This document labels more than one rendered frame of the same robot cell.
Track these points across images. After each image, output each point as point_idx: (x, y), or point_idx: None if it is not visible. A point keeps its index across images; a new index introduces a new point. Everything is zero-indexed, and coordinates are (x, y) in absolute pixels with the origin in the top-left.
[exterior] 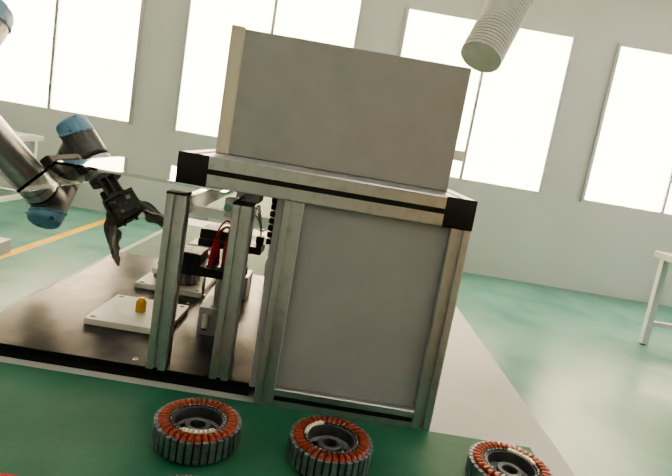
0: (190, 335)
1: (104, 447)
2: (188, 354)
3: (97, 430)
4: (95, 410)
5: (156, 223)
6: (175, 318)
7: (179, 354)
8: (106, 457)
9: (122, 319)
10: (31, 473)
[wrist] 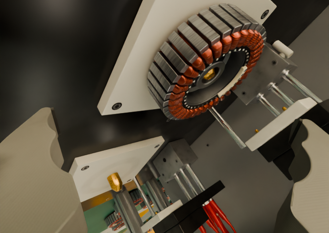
0: (147, 165)
1: (96, 214)
2: (139, 179)
3: (92, 214)
4: (88, 212)
5: (310, 167)
6: (140, 219)
7: (133, 182)
8: (97, 215)
9: (95, 193)
10: None
